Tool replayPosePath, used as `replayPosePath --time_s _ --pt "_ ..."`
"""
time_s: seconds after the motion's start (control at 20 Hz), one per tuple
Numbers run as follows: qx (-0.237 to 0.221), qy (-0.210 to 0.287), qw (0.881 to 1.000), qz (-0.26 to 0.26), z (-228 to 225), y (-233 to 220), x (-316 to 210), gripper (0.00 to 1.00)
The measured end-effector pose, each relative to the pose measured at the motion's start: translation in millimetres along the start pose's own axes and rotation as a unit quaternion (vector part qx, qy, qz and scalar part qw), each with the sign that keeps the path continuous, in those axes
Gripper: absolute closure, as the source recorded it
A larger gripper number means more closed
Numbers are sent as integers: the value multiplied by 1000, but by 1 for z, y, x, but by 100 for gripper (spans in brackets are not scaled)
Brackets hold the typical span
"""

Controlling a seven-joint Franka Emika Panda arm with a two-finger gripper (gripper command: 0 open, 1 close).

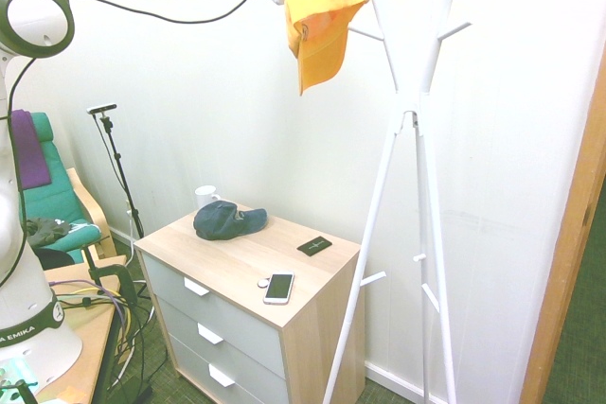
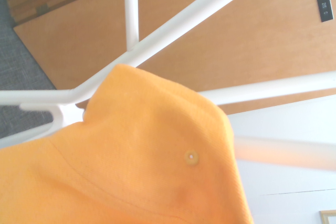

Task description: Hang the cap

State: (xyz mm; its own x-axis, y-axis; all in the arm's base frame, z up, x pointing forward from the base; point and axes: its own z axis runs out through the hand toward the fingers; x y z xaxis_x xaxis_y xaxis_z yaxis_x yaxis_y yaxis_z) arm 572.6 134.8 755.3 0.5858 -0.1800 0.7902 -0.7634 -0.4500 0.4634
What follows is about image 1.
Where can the orange baseball cap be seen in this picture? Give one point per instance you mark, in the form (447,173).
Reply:
(322,49)

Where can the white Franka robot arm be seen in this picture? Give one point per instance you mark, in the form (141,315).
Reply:
(21,323)

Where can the dark blue baseball cap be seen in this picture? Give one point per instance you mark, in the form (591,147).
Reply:
(222,222)

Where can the white metal coat rack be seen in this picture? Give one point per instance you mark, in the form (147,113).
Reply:
(428,68)

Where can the white mug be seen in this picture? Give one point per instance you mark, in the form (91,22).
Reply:
(204,196)

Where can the black card white print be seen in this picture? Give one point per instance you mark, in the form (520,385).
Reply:
(315,246)

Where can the round white disc black rim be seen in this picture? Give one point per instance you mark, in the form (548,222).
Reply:
(262,283)

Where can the white smartphone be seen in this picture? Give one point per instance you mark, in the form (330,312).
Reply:
(279,286)

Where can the purple cloth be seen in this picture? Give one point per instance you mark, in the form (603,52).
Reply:
(29,148)

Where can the green wooden armchair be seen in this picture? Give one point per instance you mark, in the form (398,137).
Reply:
(57,196)

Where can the black screw clamp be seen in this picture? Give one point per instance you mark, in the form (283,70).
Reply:
(120,276)

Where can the dark crumpled cloth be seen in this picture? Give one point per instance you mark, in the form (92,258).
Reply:
(45,230)

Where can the wooden dresser grey drawers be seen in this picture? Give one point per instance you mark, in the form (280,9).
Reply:
(303,352)

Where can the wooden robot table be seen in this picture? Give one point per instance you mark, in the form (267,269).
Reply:
(92,333)

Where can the white baseboard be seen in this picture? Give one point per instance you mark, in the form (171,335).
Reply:
(393,380)

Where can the grey stereo camera bar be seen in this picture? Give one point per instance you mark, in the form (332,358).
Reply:
(101,108)

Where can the black camera tripod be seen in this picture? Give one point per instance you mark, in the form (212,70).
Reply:
(120,172)

